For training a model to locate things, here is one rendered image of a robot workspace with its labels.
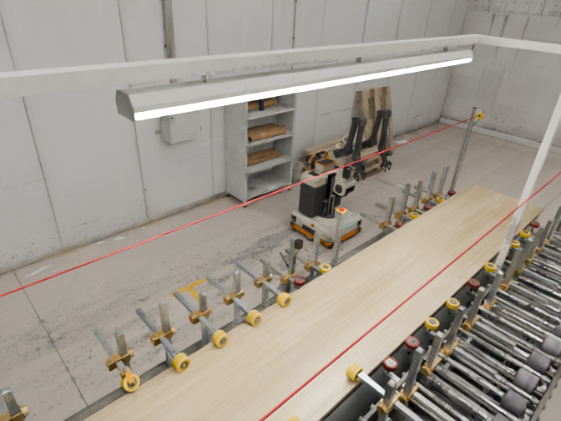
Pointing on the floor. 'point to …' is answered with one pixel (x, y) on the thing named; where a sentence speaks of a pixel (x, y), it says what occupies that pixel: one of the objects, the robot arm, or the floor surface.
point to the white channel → (53, 83)
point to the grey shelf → (265, 173)
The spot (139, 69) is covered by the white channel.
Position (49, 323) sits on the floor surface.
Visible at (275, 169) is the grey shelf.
